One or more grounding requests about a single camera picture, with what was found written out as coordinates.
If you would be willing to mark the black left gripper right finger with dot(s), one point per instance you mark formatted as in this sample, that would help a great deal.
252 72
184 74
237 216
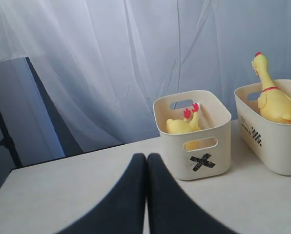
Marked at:
170 209

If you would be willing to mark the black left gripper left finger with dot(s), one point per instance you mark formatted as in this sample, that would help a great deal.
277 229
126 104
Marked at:
122 210

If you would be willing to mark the headless rubber chicken body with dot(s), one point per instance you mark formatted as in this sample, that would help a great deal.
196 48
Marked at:
190 122

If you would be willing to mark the whole rubber chicken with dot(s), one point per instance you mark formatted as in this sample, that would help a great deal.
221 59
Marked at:
273 104

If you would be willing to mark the cream bin marked X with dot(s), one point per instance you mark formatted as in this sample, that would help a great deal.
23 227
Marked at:
197 154

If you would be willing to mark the cream bin marked O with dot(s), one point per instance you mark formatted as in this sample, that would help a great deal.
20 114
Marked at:
270 141

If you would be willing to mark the black stand pole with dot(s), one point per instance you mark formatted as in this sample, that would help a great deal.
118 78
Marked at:
8 143

